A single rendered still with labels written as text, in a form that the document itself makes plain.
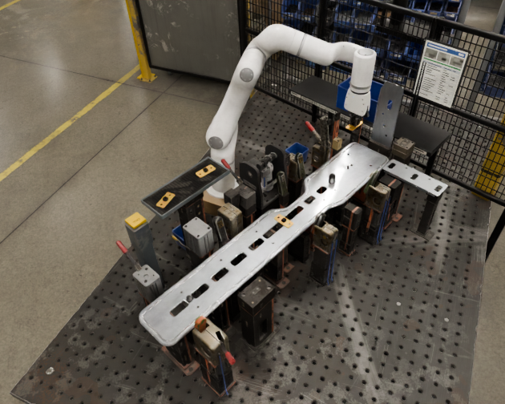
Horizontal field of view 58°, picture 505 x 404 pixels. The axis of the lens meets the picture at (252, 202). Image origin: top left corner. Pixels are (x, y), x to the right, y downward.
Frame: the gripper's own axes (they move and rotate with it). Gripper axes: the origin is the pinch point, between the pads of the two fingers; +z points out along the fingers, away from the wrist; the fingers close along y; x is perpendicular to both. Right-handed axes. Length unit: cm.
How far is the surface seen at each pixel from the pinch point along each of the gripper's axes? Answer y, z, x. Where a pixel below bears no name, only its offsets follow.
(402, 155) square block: 15.3, 25.9, 23.6
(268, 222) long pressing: -5, 27, -51
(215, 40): -221, 72, 114
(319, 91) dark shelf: -50, 25, 42
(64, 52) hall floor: -427, 128, 58
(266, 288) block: 19, 24, -78
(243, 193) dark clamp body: -19, 20, -51
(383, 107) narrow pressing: -1.1, 7.2, 26.8
